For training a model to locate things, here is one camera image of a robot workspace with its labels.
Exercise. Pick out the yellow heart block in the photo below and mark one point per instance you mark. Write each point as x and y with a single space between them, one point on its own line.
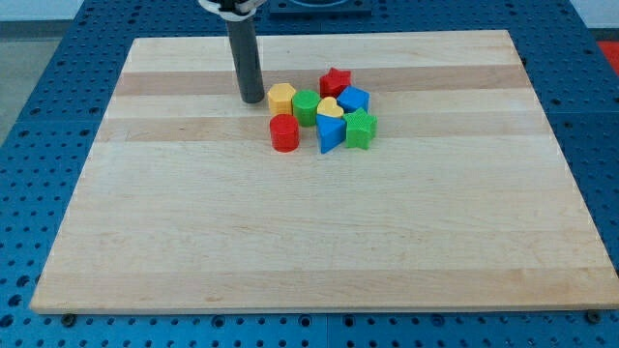
329 107

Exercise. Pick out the green star block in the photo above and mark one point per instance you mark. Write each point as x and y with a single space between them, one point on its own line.
360 129

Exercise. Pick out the green cylinder block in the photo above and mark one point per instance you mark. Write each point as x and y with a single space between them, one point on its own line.
304 104

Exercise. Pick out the red star block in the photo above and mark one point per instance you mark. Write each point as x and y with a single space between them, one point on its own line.
332 83

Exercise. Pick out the blue triangle block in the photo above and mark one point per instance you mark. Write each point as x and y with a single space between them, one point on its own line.
330 132

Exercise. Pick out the yellow hexagon block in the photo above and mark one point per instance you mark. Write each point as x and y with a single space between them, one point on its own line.
280 98

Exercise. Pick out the blue cube block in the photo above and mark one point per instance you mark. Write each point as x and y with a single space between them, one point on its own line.
353 98

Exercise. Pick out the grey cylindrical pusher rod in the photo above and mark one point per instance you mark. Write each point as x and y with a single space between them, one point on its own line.
245 54

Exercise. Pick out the white rod mount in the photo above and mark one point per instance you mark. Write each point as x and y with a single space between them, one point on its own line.
232 10

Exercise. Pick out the red cylinder block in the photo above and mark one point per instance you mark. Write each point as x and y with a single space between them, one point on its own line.
285 135

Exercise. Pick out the wooden board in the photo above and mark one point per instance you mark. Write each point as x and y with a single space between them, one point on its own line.
462 202

